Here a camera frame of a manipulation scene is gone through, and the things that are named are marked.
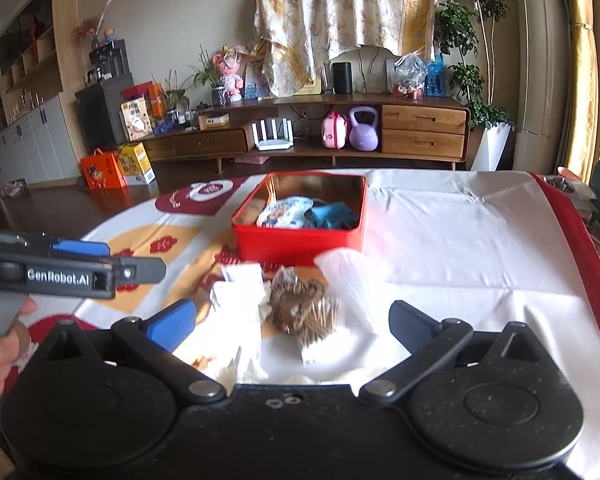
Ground black speaker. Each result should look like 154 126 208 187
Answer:
332 61 354 95

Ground filled clear plastic bag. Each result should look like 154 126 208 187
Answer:
392 52 428 100

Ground vase with pink flowers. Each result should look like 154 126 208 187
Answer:
77 0 115 51

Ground white router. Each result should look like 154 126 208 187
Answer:
252 117 295 152

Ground black coffee machine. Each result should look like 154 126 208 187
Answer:
85 39 131 83

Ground orange gift box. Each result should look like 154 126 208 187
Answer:
80 149 127 190

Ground blue white printed cloth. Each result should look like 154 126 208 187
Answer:
256 196 315 229

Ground white wall cabinet with shelves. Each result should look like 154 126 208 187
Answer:
0 0 88 186

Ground potted plant dark vase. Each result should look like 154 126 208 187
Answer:
190 45 231 107

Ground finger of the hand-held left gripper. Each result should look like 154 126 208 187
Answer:
111 256 167 286
50 240 112 258

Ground potted tree white planter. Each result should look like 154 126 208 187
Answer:
432 0 518 172

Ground wooden TV cabinet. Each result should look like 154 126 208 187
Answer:
140 92 472 173

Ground blue plastic object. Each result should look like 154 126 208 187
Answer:
424 55 448 98

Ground teal cloth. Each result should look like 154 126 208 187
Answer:
307 201 359 231

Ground small potted plant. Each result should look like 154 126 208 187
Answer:
155 70 193 121

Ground floral cloth cover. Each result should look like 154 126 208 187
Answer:
254 0 453 97

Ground purple kettlebell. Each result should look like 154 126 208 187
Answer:
348 105 380 152

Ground bag of toothpicks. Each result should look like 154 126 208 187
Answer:
269 266 327 333

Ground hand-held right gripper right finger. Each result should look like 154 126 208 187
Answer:
358 300 562 406

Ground person's left hand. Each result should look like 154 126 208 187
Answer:
0 296 38 401

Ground dark cabinet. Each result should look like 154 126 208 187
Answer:
75 72 136 153

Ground red orange box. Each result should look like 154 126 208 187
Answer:
122 81 166 118

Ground small white wooden box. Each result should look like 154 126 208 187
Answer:
198 112 231 130

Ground white standing air conditioner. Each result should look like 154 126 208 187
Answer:
511 0 573 178

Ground pink case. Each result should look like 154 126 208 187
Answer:
321 111 350 149

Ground red tin box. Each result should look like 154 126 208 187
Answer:
231 171 369 268

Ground pink plush doll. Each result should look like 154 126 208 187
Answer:
212 45 246 102

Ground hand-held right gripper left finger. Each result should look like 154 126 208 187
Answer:
42 298 227 406

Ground white red printed tablecloth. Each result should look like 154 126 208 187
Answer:
10 167 600 478

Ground yellow carton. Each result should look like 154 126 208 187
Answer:
117 142 157 186

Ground blue picture card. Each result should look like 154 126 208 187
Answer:
242 57 271 101

